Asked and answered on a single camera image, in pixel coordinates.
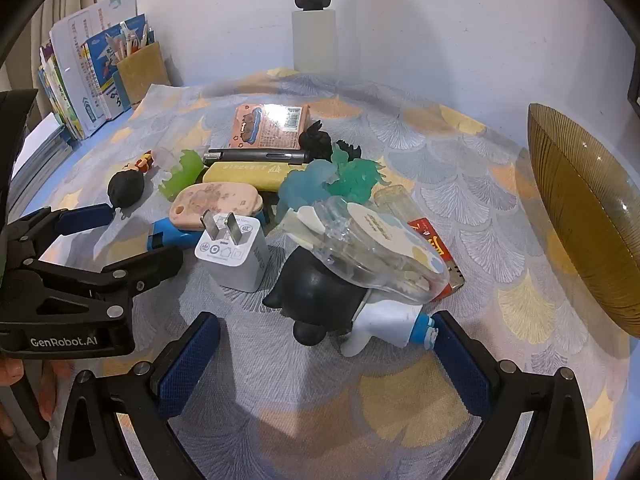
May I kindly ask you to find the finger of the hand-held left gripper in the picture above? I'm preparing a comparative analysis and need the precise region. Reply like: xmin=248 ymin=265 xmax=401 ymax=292
xmin=35 ymin=246 xmax=184 ymax=323
xmin=2 ymin=202 xmax=115 ymax=261

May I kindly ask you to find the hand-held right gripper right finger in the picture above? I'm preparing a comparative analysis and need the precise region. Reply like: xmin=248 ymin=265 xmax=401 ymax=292
xmin=427 ymin=310 xmax=593 ymax=480

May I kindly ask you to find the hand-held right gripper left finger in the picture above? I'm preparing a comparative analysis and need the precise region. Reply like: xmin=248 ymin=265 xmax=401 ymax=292
xmin=57 ymin=311 xmax=222 ymax=480

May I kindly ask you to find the small black-haired doll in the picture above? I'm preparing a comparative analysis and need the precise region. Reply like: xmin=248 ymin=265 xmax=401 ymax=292
xmin=107 ymin=147 xmax=173 ymax=208

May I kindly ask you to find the white charger plug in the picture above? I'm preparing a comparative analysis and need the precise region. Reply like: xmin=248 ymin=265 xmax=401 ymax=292
xmin=194 ymin=210 xmax=271 ymax=292

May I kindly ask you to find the pink oval case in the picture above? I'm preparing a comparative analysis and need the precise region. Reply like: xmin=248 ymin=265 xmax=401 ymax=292
xmin=169 ymin=181 xmax=264 ymax=220

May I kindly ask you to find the light green translucent toy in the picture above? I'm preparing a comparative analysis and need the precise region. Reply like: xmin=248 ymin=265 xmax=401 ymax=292
xmin=159 ymin=149 xmax=203 ymax=200

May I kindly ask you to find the red lighter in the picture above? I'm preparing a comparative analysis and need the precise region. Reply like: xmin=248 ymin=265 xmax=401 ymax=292
xmin=407 ymin=217 xmax=466 ymax=301

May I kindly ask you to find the clear correction tape dispenser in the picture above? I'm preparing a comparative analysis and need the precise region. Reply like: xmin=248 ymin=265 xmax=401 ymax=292
xmin=280 ymin=195 xmax=451 ymax=306

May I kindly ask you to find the black-headed white figurine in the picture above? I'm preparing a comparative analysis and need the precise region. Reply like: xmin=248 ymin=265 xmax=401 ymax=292
xmin=262 ymin=247 xmax=441 ymax=358

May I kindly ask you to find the dark grey pen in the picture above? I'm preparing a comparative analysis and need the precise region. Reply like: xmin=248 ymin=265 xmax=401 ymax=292
xmin=203 ymin=148 xmax=307 ymax=166

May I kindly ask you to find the blue translucent toy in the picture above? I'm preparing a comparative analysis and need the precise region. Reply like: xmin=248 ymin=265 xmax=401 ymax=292
xmin=277 ymin=160 xmax=341 ymax=221

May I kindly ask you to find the orange card box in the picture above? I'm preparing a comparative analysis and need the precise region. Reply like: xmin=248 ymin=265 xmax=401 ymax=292
xmin=227 ymin=103 xmax=311 ymax=151

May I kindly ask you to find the clear yellow lighter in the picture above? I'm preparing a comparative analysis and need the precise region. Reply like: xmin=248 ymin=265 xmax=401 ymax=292
xmin=372 ymin=185 xmax=416 ymax=221

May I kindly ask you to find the amber ribbed glass bowl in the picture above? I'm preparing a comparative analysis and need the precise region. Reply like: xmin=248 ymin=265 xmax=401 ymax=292
xmin=527 ymin=102 xmax=640 ymax=338

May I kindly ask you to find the black toy figure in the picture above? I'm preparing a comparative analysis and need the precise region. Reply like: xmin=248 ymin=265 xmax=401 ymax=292
xmin=332 ymin=140 xmax=362 ymax=162
xmin=298 ymin=120 xmax=333 ymax=161

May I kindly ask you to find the teal translucent toy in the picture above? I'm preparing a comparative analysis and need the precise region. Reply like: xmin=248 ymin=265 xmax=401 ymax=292
xmin=327 ymin=147 xmax=391 ymax=206

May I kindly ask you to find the person's left hand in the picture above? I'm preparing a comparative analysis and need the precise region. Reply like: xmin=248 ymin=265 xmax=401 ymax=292
xmin=0 ymin=359 xmax=58 ymax=423

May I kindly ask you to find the stack of papers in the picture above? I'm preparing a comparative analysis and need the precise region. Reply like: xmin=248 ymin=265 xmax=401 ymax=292
xmin=10 ymin=115 xmax=76 ymax=206

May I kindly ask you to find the row of upright books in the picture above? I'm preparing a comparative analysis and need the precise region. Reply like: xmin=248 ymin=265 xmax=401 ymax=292
xmin=37 ymin=45 xmax=86 ymax=141

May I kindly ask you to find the teal box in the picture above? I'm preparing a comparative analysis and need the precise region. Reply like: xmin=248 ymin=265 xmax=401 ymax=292
xmin=111 ymin=71 xmax=133 ymax=111

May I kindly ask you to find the leaf-patterned tablecloth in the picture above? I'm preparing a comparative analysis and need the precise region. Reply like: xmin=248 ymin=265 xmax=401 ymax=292
xmin=10 ymin=67 xmax=640 ymax=480

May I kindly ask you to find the blue and white book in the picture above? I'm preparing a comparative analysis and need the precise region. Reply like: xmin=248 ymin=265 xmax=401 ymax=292
xmin=82 ymin=17 xmax=151 ymax=121

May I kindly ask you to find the tan pen cup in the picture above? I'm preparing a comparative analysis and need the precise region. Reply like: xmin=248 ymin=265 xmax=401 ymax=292
xmin=116 ymin=42 xmax=171 ymax=111

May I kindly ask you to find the bunch of pens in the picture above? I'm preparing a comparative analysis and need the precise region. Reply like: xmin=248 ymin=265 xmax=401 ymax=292
xmin=107 ymin=22 xmax=156 ymax=58

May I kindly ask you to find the white pole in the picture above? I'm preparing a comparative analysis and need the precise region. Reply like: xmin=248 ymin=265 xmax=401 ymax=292
xmin=291 ymin=0 xmax=338 ymax=73

